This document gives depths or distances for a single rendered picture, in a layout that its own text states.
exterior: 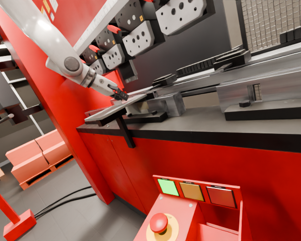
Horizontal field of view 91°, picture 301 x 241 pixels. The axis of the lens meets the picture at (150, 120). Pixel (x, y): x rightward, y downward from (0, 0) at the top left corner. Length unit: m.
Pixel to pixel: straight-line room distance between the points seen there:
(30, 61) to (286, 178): 1.62
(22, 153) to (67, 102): 2.55
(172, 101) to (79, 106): 1.09
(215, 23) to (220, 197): 0.92
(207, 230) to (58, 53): 0.62
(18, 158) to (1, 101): 2.46
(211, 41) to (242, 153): 0.77
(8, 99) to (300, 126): 1.67
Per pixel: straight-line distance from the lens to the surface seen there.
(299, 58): 0.75
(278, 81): 0.49
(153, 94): 0.70
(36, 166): 3.64
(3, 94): 1.61
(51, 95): 1.52
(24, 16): 0.68
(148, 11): 0.65
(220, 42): 1.06
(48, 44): 0.60
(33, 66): 1.56
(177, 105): 0.63
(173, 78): 0.95
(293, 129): 0.43
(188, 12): 0.52
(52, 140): 3.94
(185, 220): 0.38
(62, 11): 1.14
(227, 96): 0.53
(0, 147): 7.51
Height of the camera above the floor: 1.08
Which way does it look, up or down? 17 degrees down
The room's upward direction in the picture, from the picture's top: 22 degrees counter-clockwise
